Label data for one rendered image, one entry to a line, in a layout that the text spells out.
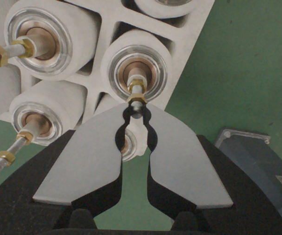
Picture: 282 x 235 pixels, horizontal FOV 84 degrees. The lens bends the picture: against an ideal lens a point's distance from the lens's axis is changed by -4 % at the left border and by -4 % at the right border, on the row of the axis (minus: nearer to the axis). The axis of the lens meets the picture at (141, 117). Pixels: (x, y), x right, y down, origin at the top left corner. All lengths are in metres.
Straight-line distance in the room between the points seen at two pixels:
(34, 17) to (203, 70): 0.41
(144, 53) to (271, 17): 0.41
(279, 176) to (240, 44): 0.35
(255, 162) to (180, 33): 0.40
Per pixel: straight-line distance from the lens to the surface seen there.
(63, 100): 0.28
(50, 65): 0.23
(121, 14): 0.28
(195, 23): 0.29
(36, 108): 0.27
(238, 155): 0.57
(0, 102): 0.33
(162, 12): 0.21
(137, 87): 0.16
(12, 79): 0.36
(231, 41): 0.52
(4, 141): 0.77
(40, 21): 0.23
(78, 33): 0.22
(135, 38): 0.21
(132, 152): 0.27
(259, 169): 0.53
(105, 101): 0.31
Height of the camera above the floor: 0.46
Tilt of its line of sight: 59 degrees down
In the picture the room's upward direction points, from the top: 179 degrees clockwise
